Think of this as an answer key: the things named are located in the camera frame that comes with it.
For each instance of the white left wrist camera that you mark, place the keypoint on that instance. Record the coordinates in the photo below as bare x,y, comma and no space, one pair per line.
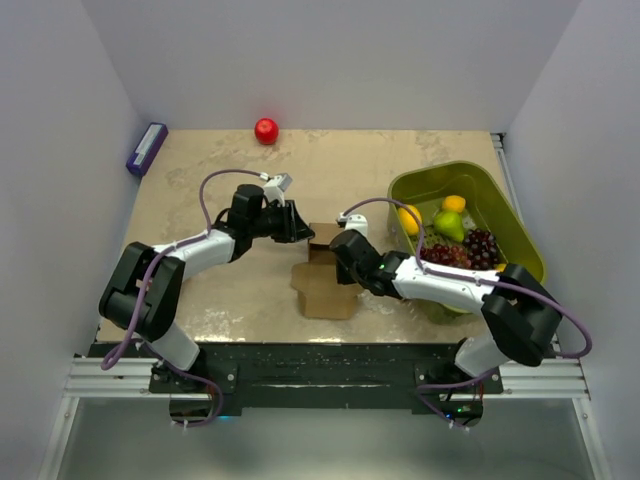
280,186

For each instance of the green pear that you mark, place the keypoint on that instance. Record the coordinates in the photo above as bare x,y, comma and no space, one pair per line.
449,224

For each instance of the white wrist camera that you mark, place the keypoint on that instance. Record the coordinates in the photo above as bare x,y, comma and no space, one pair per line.
280,186
353,221

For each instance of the red apple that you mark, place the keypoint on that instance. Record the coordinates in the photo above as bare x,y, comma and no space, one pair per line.
266,131

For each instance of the orange in basket back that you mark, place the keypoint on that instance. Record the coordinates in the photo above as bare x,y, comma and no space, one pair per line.
454,203

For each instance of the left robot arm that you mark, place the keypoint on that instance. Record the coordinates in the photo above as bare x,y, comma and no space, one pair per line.
143,292

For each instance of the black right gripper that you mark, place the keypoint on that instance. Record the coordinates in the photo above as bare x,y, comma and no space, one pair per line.
342,278

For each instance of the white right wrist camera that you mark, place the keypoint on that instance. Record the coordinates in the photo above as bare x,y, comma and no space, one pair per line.
353,221

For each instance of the olive green plastic basket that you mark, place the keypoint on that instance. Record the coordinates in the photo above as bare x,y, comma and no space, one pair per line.
486,208

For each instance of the orange in basket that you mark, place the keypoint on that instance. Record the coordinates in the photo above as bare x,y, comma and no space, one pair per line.
410,219
454,203

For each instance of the brown cardboard box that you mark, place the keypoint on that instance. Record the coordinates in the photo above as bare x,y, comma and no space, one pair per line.
319,294

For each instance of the aluminium frame rail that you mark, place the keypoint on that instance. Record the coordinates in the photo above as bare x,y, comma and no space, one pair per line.
540,375

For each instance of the dark red grape bunch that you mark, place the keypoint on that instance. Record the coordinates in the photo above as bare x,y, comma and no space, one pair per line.
478,251

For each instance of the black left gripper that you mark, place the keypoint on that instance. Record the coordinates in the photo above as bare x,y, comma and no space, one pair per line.
293,229

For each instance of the purple white rectangular box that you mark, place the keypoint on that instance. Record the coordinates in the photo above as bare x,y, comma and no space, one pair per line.
147,148

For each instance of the orange in basket front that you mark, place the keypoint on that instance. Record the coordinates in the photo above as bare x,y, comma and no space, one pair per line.
410,219

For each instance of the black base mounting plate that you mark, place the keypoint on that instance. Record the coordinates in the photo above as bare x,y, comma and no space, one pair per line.
228,379

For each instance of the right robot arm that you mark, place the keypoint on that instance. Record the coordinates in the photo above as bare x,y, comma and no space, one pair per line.
514,306

